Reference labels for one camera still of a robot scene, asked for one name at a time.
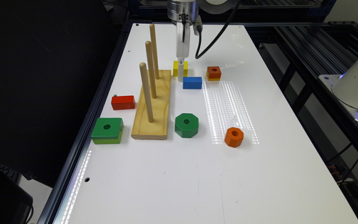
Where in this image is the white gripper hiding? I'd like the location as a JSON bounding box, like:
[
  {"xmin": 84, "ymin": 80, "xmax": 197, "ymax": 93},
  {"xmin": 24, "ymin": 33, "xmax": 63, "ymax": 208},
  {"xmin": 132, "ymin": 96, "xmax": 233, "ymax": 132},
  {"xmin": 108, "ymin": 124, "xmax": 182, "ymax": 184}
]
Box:
[{"xmin": 176, "ymin": 22, "xmax": 203, "ymax": 82}]

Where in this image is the yellow square block with hole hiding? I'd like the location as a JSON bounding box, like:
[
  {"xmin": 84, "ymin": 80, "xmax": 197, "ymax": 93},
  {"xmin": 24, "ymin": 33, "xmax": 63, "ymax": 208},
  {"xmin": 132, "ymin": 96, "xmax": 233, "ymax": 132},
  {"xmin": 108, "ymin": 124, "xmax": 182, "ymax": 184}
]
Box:
[{"xmin": 173, "ymin": 61, "xmax": 188, "ymax": 77}]

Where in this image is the blue rectangular block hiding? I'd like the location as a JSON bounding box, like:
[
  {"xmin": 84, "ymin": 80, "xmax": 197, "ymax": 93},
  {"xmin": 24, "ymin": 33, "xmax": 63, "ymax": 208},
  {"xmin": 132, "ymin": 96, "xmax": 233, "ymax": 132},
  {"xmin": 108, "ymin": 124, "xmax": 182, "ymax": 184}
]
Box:
[{"xmin": 183, "ymin": 77, "xmax": 203, "ymax": 89}]

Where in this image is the orange square block with hole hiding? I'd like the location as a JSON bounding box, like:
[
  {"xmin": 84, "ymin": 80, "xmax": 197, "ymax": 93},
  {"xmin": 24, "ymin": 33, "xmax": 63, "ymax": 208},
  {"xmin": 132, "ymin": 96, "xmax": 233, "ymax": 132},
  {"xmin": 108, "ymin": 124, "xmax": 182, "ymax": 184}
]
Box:
[{"xmin": 206, "ymin": 67, "xmax": 221, "ymax": 81}]

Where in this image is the green octagonal block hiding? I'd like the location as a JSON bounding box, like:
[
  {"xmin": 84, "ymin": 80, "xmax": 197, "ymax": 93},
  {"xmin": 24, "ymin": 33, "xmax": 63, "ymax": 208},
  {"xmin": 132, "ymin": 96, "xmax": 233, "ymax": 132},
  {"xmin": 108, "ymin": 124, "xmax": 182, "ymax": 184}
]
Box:
[{"xmin": 175, "ymin": 113, "xmax": 199, "ymax": 138}]

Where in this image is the red rectangular block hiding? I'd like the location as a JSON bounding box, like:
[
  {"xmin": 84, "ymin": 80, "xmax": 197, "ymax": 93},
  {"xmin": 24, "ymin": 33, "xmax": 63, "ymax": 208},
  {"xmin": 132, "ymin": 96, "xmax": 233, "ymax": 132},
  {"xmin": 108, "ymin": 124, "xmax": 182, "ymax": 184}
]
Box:
[{"xmin": 111, "ymin": 95, "xmax": 135, "ymax": 110}]

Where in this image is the orange hexagonal block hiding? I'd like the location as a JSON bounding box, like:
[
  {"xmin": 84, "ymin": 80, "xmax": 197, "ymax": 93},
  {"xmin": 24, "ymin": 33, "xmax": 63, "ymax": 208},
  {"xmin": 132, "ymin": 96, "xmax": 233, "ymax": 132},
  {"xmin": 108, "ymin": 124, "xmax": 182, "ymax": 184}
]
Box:
[{"xmin": 224, "ymin": 127, "xmax": 244, "ymax": 147}]

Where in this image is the green square block with hole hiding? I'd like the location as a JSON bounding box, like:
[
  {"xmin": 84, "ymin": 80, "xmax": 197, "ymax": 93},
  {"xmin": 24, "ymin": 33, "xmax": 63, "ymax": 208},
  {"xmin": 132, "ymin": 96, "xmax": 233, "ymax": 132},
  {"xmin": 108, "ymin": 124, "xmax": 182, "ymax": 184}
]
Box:
[{"xmin": 91, "ymin": 118, "xmax": 124, "ymax": 144}]

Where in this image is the middle wooden peg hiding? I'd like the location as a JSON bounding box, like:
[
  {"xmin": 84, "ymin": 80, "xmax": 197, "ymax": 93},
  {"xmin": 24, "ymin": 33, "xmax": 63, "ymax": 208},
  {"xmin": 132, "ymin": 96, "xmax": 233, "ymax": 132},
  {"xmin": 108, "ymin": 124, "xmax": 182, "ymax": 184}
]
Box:
[{"xmin": 145, "ymin": 40, "xmax": 157, "ymax": 98}]

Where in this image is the wooden peg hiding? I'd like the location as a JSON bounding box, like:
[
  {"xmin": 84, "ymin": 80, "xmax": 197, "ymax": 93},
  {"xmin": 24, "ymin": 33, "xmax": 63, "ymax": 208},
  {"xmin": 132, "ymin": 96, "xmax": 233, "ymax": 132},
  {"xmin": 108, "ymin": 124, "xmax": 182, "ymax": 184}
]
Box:
[
  {"xmin": 139, "ymin": 62, "xmax": 154, "ymax": 123},
  {"xmin": 149, "ymin": 23, "xmax": 159, "ymax": 80},
  {"xmin": 145, "ymin": 40, "xmax": 157, "ymax": 98}
]

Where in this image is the front wooden peg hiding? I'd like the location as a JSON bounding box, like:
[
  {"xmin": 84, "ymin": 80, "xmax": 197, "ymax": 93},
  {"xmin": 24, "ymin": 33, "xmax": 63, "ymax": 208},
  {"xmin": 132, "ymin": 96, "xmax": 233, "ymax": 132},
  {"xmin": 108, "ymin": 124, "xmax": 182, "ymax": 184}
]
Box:
[{"xmin": 139, "ymin": 62, "xmax": 154, "ymax": 123}]

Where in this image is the rear wooden peg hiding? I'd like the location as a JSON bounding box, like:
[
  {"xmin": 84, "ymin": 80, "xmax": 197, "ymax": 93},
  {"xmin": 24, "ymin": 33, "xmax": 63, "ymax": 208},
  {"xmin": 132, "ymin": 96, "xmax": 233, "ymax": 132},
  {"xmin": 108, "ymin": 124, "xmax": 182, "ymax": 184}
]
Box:
[{"xmin": 149, "ymin": 23, "xmax": 159, "ymax": 80}]

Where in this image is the wooden peg base board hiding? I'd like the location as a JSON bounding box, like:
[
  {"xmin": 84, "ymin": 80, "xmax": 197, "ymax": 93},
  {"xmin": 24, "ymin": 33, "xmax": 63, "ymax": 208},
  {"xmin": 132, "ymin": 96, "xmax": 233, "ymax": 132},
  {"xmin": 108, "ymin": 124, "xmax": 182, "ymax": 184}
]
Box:
[{"xmin": 131, "ymin": 70, "xmax": 171, "ymax": 140}]

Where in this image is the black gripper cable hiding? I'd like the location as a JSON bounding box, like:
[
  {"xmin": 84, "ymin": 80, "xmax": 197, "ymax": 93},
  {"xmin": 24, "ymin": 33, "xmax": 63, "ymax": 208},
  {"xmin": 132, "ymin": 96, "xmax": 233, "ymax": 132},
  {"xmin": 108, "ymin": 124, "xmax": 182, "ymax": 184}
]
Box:
[{"xmin": 195, "ymin": 0, "xmax": 242, "ymax": 60}]

